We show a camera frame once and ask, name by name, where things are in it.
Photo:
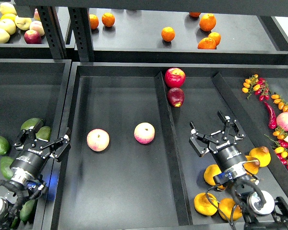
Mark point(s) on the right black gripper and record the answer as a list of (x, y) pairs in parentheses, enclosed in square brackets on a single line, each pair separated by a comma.
[(223, 150)]

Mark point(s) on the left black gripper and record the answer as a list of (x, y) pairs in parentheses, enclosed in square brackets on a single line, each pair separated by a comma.
[(33, 156)]

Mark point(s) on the dark green avocado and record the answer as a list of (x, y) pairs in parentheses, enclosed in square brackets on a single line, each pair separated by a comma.
[(5, 164)]

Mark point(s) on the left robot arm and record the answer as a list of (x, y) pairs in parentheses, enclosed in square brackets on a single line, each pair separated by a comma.
[(26, 183)]

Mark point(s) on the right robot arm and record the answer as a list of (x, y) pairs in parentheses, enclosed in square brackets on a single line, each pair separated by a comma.
[(259, 209)]

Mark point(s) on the green avocado beside upper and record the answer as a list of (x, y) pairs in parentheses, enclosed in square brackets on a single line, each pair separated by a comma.
[(44, 133)]

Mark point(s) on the green avocado upper left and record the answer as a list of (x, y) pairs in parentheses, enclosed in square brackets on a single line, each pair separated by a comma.
[(31, 123)]

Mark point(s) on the yellow pear with stem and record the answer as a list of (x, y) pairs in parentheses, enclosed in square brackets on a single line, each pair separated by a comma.
[(251, 165)]

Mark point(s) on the yellow pear with brown tip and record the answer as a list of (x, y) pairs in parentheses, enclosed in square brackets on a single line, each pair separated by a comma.
[(262, 154)]

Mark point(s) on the yellow pear bottom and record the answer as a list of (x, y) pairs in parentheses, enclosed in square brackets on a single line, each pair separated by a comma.
[(226, 205)]

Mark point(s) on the pink apple left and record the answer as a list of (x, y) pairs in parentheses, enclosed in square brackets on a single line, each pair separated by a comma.
[(97, 140)]

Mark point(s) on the pink apple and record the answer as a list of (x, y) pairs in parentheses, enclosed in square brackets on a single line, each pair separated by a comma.
[(144, 133), (97, 140)]

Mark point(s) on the black left display bin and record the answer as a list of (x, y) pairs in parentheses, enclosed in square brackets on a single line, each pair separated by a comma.
[(35, 88)]

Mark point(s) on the black display bin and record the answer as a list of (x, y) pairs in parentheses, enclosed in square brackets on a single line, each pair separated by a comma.
[(35, 88), (127, 186)]

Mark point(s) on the red chili pepper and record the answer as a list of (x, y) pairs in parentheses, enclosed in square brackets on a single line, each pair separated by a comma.
[(272, 116)]

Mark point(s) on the dark red apple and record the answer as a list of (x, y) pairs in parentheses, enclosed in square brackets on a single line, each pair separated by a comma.
[(175, 97)]

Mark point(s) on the upper cherry tomato bunch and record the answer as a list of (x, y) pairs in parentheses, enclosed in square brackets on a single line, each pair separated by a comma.
[(257, 86)]

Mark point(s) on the cherry tomato bunch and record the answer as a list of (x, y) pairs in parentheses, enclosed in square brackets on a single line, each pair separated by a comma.
[(257, 86), (280, 146)]

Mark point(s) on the black bin divider left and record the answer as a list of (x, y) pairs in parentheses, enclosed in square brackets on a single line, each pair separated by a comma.
[(178, 185)]

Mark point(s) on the black bin divider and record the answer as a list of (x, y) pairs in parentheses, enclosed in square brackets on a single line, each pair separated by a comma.
[(178, 185), (252, 116)]

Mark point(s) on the black bin divider right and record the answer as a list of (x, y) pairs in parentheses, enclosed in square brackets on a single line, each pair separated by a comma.
[(252, 116)]

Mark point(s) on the lower cherry tomato bunch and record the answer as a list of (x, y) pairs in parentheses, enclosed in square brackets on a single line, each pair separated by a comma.
[(280, 146)]

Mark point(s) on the pink peach right bin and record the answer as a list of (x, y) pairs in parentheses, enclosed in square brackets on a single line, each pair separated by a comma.
[(282, 121)]

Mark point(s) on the orange cherry tomato sprig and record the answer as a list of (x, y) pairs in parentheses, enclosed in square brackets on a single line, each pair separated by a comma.
[(280, 101)]

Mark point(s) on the pink apple centre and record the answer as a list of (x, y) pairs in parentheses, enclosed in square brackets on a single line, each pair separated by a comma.
[(144, 133)]

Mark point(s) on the bright red apple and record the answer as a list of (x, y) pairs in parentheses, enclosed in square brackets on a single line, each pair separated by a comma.
[(175, 77)]

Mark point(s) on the black centre display bin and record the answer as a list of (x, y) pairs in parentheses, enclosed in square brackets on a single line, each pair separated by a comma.
[(127, 186)]

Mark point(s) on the orange front right shelf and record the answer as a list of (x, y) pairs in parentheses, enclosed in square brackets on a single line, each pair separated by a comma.
[(207, 43)]

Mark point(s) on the orange shelf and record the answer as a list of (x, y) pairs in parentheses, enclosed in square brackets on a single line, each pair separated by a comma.
[(216, 37), (168, 34), (207, 43)]

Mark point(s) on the black upper left tray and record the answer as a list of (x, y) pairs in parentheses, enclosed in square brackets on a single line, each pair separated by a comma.
[(16, 47)]

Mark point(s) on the red apple on shelf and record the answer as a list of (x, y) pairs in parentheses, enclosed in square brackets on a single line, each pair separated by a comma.
[(32, 37)]

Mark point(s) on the orange centre shelf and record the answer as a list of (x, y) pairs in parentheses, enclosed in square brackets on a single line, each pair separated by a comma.
[(168, 34)]

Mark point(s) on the large orange upper right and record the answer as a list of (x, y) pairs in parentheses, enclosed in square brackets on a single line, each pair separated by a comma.
[(207, 22)]

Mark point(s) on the pale pink peach shelf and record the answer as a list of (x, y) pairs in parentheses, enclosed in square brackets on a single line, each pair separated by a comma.
[(37, 26)]

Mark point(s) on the black perforated post left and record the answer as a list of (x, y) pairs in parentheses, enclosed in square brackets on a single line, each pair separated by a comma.
[(51, 26)]

